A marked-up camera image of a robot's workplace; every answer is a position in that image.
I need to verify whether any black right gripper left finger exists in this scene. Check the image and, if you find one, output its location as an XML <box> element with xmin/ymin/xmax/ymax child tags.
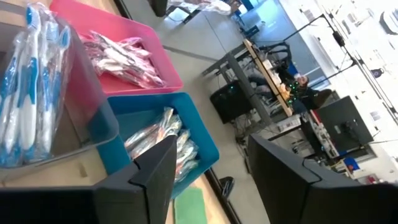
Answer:
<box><xmin>0</xmin><ymin>135</ymin><xmax>178</xmax><ymax>224</ymax></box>

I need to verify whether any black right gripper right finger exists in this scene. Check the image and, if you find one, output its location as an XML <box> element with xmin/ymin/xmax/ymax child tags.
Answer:
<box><xmin>248</xmin><ymin>133</ymin><xmax>398</xmax><ymax>224</ymax></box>

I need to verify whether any yellow bristled toothbrush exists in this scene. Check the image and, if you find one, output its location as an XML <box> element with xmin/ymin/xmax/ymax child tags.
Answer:
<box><xmin>93</xmin><ymin>46</ymin><xmax>156</xmax><ymax>80</ymax></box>

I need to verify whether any blue toothbrush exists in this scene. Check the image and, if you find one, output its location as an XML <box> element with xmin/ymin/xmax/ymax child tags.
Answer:
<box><xmin>0</xmin><ymin>32</ymin><xmax>24</xmax><ymax>150</ymax></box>
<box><xmin>17</xmin><ymin>5</ymin><xmax>42</xmax><ymax>155</ymax></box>
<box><xmin>51</xmin><ymin>26</ymin><xmax>72</xmax><ymax>131</ymax></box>
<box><xmin>36</xmin><ymin>21</ymin><xmax>60</xmax><ymax>155</ymax></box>
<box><xmin>1</xmin><ymin>93</ymin><xmax>29</xmax><ymax>167</ymax></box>

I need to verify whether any green plastic lid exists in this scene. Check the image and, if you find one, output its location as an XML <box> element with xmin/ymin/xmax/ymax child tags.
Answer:
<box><xmin>173</xmin><ymin>186</ymin><xmax>209</xmax><ymax>224</ymax></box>

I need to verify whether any teal plastic bin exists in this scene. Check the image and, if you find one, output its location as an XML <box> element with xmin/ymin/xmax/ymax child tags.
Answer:
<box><xmin>96</xmin><ymin>91</ymin><xmax>221</xmax><ymax>200</ymax></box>

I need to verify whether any large black monitor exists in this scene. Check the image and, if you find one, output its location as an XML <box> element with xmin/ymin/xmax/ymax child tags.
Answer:
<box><xmin>316</xmin><ymin>95</ymin><xmax>374</xmax><ymax>154</ymax></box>

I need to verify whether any pink plastic bin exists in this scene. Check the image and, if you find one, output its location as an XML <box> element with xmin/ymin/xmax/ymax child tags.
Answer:
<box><xmin>49</xmin><ymin>0</ymin><xmax>185</xmax><ymax>97</ymax></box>

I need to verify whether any black computer case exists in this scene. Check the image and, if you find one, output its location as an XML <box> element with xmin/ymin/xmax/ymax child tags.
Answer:
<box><xmin>210</xmin><ymin>80</ymin><xmax>253</xmax><ymax>124</ymax></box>

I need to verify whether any person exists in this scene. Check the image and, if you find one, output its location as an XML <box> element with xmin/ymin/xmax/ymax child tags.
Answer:
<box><xmin>248</xmin><ymin>73</ymin><xmax>333</xmax><ymax>114</ymax></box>

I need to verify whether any desk with black legs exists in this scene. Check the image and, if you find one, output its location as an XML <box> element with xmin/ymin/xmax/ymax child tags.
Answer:
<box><xmin>200</xmin><ymin>39</ymin><xmax>295</xmax><ymax>127</ymax></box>

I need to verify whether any clear plastic bin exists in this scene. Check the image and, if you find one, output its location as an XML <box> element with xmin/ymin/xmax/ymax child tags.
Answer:
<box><xmin>0</xmin><ymin>2</ymin><xmax>120</xmax><ymax>185</ymax></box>

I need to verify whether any black metal gantry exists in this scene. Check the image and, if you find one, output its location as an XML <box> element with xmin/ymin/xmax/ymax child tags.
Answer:
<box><xmin>279</xmin><ymin>14</ymin><xmax>358</xmax><ymax>90</ymax></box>

